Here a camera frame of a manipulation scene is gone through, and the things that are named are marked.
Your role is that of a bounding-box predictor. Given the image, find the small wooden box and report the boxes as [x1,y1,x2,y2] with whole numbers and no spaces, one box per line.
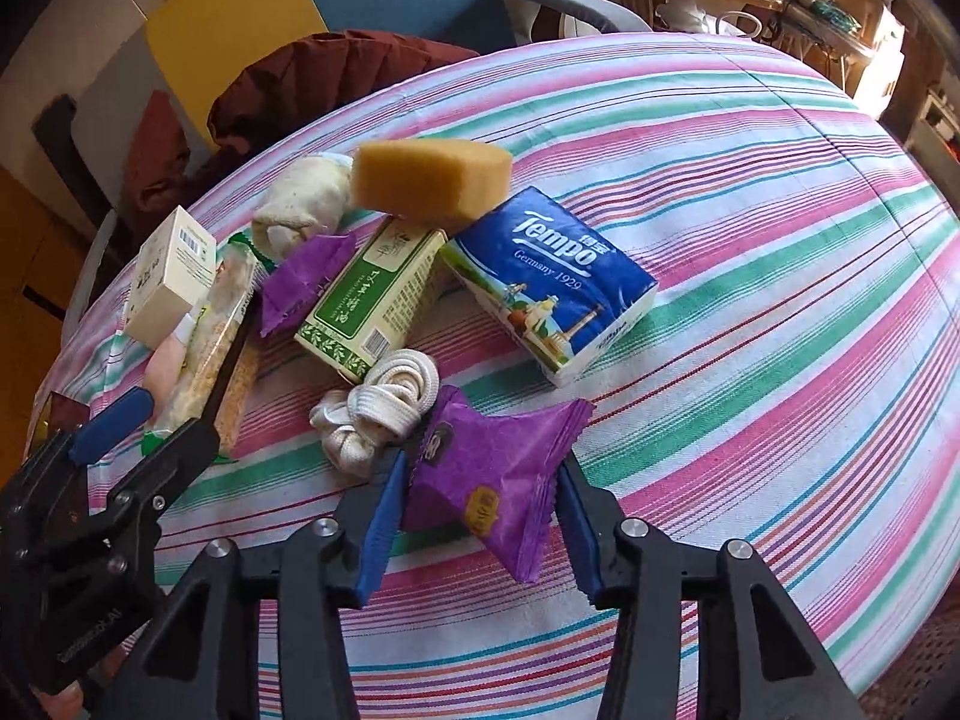
[122,206,220,350]

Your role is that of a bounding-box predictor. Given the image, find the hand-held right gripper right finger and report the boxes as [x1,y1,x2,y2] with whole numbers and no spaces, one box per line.
[555,450,863,720]

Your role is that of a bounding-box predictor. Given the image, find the yellow sponge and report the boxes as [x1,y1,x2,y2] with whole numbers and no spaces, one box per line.
[351,139,515,230]

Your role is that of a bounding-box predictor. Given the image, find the purple snack packet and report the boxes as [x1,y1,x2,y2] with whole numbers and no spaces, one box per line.
[401,385,595,584]
[259,231,359,338]

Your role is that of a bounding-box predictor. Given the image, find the patchwork upholstered chair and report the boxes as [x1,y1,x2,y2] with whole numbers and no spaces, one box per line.
[34,0,653,241]

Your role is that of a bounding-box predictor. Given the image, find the blue tissue pack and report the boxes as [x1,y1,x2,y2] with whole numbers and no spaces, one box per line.
[439,186,659,389]

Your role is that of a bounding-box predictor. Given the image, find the striped tablecloth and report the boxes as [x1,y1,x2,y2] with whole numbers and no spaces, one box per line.
[30,30,960,720]

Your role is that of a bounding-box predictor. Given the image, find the dark red jacket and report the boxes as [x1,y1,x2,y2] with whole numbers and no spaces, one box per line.
[124,30,481,218]

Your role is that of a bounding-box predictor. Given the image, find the cereal bar packet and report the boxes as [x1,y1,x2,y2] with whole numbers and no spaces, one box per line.
[146,232,277,462]

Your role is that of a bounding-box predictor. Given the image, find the white cloth bundle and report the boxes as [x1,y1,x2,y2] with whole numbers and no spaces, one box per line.
[251,152,357,263]

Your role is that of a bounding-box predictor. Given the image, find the white rope bundle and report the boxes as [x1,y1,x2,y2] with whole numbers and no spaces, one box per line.
[310,349,443,485]

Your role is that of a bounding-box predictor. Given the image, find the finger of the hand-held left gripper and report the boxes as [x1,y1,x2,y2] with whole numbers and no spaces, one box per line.
[67,386,156,467]
[105,326,256,541]

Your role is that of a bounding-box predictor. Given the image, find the green tea box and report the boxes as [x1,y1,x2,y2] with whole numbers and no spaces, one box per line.
[294,217,451,383]

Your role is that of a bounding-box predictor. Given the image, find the dark red packet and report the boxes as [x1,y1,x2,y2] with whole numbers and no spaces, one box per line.
[30,390,95,451]

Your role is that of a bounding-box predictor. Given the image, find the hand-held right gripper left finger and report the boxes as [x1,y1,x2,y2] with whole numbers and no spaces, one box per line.
[112,450,413,720]

